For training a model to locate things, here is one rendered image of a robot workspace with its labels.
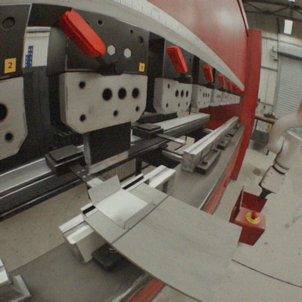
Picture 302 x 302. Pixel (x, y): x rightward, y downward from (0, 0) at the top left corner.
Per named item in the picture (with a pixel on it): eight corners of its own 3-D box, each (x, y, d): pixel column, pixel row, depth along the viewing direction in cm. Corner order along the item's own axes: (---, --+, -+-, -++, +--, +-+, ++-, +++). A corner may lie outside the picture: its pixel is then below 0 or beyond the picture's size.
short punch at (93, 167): (92, 176, 27) (87, 124, 23) (86, 172, 28) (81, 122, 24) (130, 159, 34) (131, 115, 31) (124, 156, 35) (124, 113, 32)
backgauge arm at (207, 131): (216, 145, 146) (219, 131, 140) (162, 129, 180) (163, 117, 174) (218, 143, 152) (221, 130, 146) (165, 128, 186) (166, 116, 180)
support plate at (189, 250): (208, 305, 13) (210, 304, 13) (85, 222, 27) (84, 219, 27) (240, 230, 27) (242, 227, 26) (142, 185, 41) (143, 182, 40)
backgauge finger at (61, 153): (83, 205, 32) (79, 187, 30) (46, 164, 46) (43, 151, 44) (120, 184, 41) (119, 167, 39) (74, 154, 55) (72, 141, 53)
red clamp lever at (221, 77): (224, 74, 53) (226, 90, 61) (215, 73, 55) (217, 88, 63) (224, 77, 53) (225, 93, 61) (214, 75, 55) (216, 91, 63)
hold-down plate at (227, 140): (223, 150, 99) (224, 146, 97) (216, 147, 102) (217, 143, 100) (231, 139, 121) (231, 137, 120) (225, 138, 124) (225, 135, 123)
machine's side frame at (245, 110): (236, 181, 222) (261, 30, 129) (189, 163, 267) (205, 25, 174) (238, 174, 240) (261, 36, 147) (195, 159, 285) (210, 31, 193)
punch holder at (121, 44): (68, 137, 18) (73, 6, 11) (48, 125, 22) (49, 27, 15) (145, 118, 29) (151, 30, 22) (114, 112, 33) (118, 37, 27)
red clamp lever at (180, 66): (180, 44, 23) (193, 80, 32) (161, 45, 26) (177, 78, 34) (177, 49, 23) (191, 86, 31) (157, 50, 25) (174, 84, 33)
